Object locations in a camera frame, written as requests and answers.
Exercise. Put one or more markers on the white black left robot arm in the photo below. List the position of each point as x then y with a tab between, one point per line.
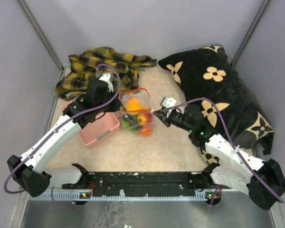
30	171

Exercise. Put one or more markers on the yellow-orange toy peach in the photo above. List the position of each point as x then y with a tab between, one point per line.
133	104

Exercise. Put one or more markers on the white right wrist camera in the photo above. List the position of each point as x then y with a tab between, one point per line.
168	102

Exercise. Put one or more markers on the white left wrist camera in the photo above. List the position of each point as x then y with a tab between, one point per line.
108	78

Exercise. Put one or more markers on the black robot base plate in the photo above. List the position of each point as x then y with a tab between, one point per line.
140	184

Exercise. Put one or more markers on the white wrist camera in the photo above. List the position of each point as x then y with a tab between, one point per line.
108	78
168	102

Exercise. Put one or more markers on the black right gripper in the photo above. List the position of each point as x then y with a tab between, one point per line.
165	119

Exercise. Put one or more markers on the clear orange-zipper zip bag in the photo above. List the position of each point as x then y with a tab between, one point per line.
143	96

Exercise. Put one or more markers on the black floral pillow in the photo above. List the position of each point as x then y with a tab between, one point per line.
206	72

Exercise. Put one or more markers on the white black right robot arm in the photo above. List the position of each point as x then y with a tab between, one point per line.
263	181

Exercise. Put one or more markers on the yellow plaid shirt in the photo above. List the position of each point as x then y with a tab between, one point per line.
85	67

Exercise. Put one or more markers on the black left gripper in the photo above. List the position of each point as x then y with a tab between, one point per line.
117	103

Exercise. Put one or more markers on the pink plastic basket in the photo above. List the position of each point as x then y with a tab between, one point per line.
95	133

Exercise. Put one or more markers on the red toy fruit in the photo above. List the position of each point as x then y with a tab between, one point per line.
144	118

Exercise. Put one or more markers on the red toy cherry bunch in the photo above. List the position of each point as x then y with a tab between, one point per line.
129	121

